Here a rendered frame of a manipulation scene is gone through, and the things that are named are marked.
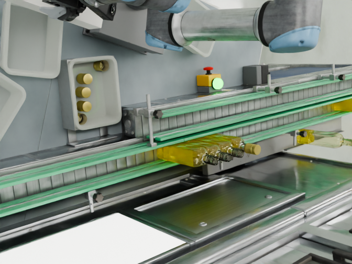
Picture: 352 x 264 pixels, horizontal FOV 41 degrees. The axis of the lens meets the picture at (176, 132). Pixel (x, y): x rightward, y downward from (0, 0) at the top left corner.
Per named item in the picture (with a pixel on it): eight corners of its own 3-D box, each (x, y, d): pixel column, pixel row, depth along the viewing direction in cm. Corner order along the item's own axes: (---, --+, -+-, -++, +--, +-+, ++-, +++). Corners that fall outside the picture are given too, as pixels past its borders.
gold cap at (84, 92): (74, 87, 152) (80, 87, 149) (84, 85, 155) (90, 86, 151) (75, 98, 153) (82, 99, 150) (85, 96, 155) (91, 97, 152)
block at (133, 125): (122, 136, 161) (134, 139, 156) (120, 109, 159) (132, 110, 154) (131, 134, 164) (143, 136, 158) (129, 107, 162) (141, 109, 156)
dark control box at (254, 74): (242, 84, 207) (257, 85, 201) (241, 66, 206) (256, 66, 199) (254, 82, 212) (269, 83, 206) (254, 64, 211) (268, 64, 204)
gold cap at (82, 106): (75, 101, 153) (81, 101, 150) (84, 99, 155) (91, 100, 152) (76, 111, 154) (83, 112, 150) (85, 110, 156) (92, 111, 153)
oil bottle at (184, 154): (156, 158, 164) (199, 169, 148) (155, 143, 163) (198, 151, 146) (169, 155, 167) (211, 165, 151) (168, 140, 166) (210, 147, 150)
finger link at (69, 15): (57, 5, 108) (76, -9, 102) (64, 8, 109) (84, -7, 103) (55, 24, 107) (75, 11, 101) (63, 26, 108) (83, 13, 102)
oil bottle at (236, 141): (193, 148, 175) (236, 156, 158) (193, 133, 173) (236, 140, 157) (204, 145, 178) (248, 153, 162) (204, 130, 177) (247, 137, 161)
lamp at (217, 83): (211, 89, 185) (217, 90, 183) (210, 78, 184) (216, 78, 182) (219, 88, 188) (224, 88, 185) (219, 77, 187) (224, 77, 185)
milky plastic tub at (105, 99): (63, 129, 153) (76, 132, 147) (55, 59, 149) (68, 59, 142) (108, 120, 164) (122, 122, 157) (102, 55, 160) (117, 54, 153)
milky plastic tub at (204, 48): (193, 59, 189) (208, 59, 182) (153, 33, 175) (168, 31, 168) (207, 21, 191) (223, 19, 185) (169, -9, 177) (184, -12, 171)
